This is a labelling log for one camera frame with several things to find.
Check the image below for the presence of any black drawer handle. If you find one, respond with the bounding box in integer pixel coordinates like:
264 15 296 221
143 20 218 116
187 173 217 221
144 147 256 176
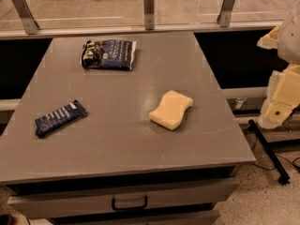
111 196 148 212

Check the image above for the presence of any dark blue snack bar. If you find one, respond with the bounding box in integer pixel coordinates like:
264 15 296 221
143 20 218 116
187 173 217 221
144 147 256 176
35 100 87 138

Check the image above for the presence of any middle metal rail bracket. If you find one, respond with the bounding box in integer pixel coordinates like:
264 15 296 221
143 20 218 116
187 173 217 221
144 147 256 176
143 0 155 30

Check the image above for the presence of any grey cabinet drawer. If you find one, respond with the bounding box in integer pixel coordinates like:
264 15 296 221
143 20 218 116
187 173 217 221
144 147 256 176
8 177 239 218
52 210 219 225

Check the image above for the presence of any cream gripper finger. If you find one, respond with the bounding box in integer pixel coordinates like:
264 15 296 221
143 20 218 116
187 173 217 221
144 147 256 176
257 24 281 50
258 64 300 129

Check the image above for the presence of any blue chip bag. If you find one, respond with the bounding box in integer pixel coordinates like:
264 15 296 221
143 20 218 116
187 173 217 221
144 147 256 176
81 39 137 70

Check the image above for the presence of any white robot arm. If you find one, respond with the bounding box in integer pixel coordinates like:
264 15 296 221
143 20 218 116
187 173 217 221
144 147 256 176
257 3 300 129

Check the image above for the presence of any lower grey cabinet drawer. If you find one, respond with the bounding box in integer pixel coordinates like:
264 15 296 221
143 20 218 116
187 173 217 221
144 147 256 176
52 210 219 225

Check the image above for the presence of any left metal rail bracket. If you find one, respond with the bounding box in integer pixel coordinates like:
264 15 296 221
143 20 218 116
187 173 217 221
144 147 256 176
11 0 39 35

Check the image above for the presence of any yellow sponge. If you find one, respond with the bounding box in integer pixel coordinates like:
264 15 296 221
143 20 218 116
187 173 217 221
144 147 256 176
149 90 194 130

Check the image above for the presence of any black floor cable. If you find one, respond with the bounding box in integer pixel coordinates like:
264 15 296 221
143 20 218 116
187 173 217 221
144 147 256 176
249 134 300 174

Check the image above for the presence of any metal rail bracket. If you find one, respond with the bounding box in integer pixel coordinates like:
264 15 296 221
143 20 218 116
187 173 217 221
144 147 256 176
11 0 39 35
217 0 235 27
143 0 155 30

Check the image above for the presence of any black floor stand bar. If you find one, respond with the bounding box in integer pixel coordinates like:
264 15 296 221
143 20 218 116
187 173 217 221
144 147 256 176
248 119 290 185

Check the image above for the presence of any right metal rail bracket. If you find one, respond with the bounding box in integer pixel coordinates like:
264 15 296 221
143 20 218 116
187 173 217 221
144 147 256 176
217 0 235 27

